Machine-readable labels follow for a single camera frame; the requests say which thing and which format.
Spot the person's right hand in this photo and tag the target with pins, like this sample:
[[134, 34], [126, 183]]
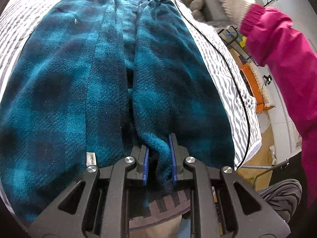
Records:
[[230, 0]]

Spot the person's right forearm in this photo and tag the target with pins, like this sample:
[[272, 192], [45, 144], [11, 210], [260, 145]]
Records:
[[284, 54]]

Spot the teal plaid fleece jacket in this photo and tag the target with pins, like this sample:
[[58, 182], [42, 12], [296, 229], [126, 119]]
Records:
[[62, 79]]

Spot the khaki fur-trimmed garment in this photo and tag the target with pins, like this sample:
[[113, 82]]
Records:
[[153, 230]]

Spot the yellow box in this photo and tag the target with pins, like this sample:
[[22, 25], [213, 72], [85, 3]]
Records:
[[242, 41]]

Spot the grey metal frame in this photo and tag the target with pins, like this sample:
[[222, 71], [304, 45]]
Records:
[[260, 167]]

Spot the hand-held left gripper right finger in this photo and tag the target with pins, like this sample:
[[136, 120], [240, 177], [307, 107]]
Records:
[[173, 158]]

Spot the black metal shoe rack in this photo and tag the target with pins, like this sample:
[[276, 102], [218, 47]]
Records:
[[231, 39]]

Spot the person's leg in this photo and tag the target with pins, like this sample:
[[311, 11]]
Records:
[[279, 195]]

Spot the small black device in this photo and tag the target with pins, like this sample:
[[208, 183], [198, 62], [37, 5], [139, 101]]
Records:
[[268, 80]]

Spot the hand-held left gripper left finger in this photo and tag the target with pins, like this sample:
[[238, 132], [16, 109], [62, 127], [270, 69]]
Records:
[[146, 163]]

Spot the orange stool with white cover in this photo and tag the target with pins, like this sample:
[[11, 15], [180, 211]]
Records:
[[247, 72]]

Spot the striped bed sheet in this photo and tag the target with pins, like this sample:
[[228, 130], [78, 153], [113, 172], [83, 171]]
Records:
[[223, 67]]

